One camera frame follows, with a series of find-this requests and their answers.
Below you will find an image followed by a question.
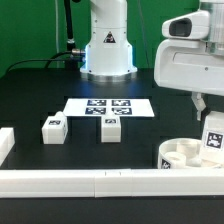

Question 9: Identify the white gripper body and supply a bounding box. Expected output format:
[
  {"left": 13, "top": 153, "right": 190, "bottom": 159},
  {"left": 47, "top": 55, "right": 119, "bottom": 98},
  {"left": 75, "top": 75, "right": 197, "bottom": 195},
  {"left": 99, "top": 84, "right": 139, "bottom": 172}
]
[{"left": 154, "top": 39, "right": 224, "bottom": 96}]

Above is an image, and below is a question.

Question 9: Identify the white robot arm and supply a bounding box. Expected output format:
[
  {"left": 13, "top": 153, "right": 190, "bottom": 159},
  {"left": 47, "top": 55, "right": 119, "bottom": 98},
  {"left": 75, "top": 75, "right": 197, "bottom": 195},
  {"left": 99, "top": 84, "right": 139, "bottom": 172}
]
[{"left": 80, "top": 0, "right": 224, "bottom": 112}]

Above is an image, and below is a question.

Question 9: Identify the white marker sheet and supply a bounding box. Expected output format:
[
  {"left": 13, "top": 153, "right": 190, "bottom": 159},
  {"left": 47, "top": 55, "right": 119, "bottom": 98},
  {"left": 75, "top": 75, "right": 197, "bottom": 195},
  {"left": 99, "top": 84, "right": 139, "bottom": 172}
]
[{"left": 63, "top": 98, "right": 154, "bottom": 117}]

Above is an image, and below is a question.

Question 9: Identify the black vertical hose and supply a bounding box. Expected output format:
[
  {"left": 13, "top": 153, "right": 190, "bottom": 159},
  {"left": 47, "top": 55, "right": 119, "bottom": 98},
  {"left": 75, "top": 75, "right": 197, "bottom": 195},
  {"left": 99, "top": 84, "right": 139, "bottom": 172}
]
[{"left": 63, "top": 0, "right": 76, "bottom": 53}]

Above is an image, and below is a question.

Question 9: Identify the white U-shaped fence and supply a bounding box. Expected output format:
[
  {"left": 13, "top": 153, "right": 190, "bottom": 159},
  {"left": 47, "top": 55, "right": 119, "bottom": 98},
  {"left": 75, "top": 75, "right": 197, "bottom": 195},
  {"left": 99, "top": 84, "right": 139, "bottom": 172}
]
[{"left": 0, "top": 126, "right": 224, "bottom": 199}]

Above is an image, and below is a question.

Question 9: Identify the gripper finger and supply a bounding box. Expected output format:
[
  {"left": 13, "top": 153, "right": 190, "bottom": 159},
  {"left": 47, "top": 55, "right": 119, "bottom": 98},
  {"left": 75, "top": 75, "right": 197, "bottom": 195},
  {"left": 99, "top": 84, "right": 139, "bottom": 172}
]
[{"left": 191, "top": 92, "right": 206, "bottom": 121}]

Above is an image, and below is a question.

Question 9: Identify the black cable on table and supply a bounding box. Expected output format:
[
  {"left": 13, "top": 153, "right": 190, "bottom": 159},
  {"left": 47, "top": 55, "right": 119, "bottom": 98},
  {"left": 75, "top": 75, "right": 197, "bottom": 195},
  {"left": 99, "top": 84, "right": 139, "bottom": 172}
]
[{"left": 4, "top": 48, "right": 87, "bottom": 76}]

